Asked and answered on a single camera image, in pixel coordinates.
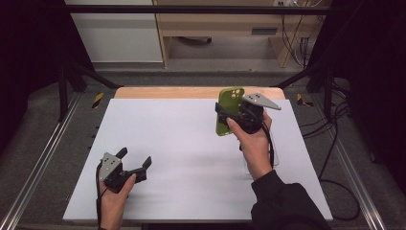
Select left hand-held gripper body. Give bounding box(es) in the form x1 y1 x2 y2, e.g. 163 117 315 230
99 151 147 195

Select white cabinet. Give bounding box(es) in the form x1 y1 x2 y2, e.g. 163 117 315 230
64 0 164 63

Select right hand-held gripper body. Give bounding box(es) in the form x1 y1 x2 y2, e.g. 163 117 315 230
231 92 282 135

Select light wooden table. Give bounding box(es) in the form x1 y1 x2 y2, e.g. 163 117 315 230
113 85 286 101

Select black cables under desk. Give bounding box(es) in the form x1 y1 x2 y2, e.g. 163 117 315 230
280 1 320 68

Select person's right hand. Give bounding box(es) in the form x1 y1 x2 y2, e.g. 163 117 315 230
225 109 274 182

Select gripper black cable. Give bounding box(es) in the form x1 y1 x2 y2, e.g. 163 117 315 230
95 162 107 230
259 109 362 222

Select black curtain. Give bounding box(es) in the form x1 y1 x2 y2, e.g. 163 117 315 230
305 0 406 188
0 0 95 154

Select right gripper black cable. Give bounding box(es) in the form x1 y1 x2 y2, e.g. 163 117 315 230
259 109 362 222

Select black floor cables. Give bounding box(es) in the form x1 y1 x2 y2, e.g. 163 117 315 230
300 95 352 175

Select person's left hand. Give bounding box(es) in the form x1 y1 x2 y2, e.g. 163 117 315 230
98 172 137 230

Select black frame strut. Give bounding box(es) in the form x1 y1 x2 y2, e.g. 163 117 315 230
57 59 123 123
273 60 337 120

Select wooden desk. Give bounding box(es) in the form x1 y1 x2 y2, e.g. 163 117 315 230
152 0 322 69

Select green phone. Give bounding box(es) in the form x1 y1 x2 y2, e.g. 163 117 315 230
215 86 246 137

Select aluminium rail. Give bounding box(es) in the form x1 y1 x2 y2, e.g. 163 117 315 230
310 95 388 230
0 92 81 230

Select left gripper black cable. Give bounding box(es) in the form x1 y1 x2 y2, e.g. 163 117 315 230
95 162 107 230

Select black horizontal frame bar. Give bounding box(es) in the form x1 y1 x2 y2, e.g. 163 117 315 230
63 4 333 15

